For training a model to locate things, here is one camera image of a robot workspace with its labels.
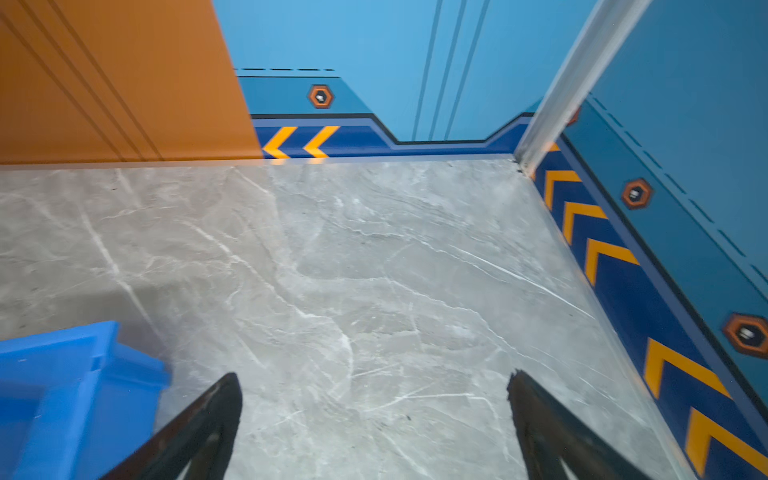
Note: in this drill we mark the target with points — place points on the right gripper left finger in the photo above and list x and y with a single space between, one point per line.
197 444

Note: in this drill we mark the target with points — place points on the right aluminium corner post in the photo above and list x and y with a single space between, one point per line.
605 31

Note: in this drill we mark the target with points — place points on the blue plastic bin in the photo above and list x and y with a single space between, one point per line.
75 403

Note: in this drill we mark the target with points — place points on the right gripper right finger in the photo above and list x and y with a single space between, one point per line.
554 442

